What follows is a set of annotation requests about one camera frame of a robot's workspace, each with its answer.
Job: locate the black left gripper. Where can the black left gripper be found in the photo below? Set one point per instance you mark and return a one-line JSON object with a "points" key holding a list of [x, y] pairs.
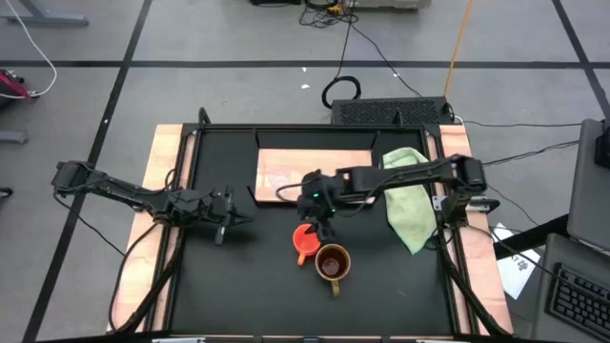
{"points": [[200, 207]]}

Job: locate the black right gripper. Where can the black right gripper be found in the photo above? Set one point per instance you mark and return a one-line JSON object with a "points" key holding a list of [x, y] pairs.
{"points": [[319, 195]]}

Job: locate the orange plastic mug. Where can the orange plastic mug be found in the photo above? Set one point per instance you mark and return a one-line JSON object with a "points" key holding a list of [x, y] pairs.
{"points": [[305, 243]]}

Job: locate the clear plastic cup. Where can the clear plastic cup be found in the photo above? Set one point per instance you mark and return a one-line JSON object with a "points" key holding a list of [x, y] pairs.
{"points": [[278, 178]]}

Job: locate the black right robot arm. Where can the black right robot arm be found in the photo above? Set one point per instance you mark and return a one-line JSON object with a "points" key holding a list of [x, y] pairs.
{"points": [[405, 174]]}

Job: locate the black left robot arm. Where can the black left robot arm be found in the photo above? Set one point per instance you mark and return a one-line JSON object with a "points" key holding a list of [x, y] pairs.
{"points": [[119, 190]]}

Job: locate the light green cloth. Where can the light green cloth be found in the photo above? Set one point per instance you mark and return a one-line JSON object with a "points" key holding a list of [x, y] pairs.
{"points": [[410, 214]]}

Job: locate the black computer tower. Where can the black computer tower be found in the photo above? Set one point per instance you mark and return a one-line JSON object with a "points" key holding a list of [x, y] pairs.
{"points": [[386, 112]]}

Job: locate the white paper sheet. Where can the white paper sheet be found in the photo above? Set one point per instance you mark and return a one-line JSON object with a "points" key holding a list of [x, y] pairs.
{"points": [[517, 271]]}

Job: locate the gray desk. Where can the gray desk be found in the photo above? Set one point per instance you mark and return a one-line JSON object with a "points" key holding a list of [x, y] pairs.
{"points": [[553, 252]]}

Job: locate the gray desk foot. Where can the gray desk foot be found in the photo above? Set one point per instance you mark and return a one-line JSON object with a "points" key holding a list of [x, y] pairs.
{"points": [[47, 19], [12, 137]]}

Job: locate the red device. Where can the red device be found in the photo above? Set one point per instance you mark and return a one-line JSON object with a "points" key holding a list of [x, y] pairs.
{"points": [[12, 86]]}

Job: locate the black keyboard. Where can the black keyboard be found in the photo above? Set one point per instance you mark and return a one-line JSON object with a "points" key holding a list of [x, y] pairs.
{"points": [[579, 300]]}

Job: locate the gray laptop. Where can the gray laptop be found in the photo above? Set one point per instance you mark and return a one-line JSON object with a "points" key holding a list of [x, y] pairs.
{"points": [[591, 200]]}

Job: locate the black aluminium table frame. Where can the black aluminium table frame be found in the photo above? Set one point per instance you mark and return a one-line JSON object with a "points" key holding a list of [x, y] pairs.
{"points": [[314, 127]]}

